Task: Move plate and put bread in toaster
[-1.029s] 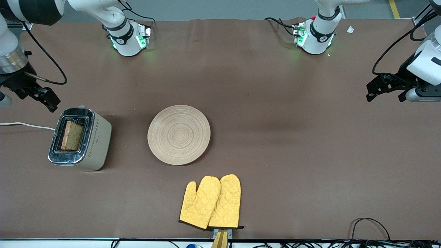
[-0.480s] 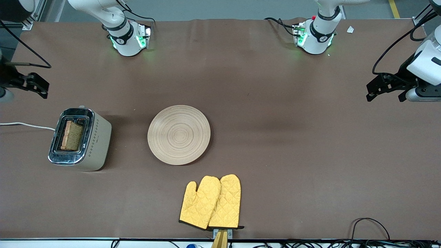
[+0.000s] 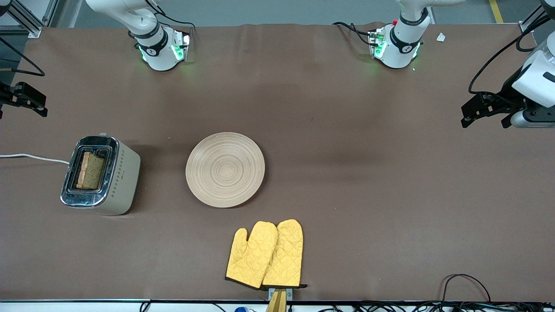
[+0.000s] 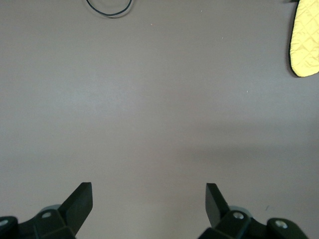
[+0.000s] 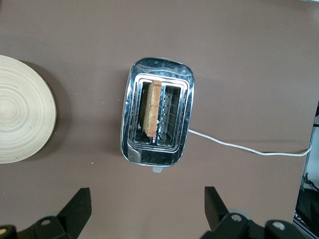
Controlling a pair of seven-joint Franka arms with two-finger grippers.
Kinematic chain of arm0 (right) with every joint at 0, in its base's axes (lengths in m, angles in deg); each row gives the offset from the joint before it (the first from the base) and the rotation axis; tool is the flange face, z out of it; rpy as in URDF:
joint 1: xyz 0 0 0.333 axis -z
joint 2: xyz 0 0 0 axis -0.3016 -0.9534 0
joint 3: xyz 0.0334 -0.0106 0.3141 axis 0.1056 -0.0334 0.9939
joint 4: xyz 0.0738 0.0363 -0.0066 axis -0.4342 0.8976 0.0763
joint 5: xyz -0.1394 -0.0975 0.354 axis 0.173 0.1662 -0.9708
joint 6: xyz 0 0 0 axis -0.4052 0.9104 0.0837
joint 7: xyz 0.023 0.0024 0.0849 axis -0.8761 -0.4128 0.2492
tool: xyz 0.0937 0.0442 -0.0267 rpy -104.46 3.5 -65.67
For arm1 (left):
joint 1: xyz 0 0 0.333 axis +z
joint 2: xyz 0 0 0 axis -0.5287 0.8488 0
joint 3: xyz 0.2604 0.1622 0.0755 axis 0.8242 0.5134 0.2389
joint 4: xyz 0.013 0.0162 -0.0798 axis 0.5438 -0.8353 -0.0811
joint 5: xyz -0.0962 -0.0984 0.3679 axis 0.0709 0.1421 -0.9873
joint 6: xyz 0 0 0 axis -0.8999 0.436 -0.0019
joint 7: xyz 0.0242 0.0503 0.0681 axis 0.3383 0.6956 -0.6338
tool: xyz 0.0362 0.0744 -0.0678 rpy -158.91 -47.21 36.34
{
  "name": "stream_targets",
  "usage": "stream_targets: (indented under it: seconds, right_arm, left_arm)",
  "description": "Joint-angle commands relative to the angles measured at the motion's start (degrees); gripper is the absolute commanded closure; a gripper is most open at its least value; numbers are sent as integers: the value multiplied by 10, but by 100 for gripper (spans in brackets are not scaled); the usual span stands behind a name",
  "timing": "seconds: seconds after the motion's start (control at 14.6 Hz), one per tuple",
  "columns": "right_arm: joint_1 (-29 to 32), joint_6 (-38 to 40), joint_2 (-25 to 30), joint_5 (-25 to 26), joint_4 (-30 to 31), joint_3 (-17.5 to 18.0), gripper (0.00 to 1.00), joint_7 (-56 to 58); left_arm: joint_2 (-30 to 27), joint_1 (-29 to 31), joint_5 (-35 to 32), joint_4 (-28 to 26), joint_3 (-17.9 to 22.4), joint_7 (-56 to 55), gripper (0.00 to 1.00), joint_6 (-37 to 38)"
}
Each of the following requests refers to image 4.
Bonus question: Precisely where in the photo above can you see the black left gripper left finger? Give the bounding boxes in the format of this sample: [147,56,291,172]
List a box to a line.
[0,182,94,239]

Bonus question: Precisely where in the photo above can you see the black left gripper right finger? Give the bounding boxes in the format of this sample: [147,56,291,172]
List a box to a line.
[198,183,310,239]

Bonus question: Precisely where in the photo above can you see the brown table cover mat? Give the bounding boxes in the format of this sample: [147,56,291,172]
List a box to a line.
[0,0,319,239]

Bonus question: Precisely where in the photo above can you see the yellow quilted oven mitt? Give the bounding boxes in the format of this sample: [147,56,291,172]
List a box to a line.
[285,0,319,78]

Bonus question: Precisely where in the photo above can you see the thin black cable loop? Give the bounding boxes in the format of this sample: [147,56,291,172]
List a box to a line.
[85,0,134,18]

